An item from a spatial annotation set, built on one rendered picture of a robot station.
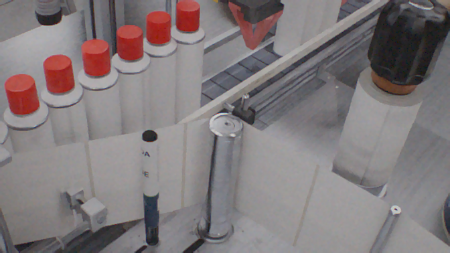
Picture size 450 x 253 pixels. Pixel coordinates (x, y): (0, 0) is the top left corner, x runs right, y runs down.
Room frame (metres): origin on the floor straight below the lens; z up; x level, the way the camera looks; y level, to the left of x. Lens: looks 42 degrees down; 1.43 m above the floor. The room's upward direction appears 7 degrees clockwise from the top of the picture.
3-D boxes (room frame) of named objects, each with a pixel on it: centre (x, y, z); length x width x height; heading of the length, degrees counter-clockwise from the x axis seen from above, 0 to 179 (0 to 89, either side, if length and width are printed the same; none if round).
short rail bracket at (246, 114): (0.62, -0.02, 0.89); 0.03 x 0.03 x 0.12; 53
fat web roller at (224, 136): (0.41, 0.00, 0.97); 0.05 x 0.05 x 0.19
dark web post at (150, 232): (0.39, 0.08, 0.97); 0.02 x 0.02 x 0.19
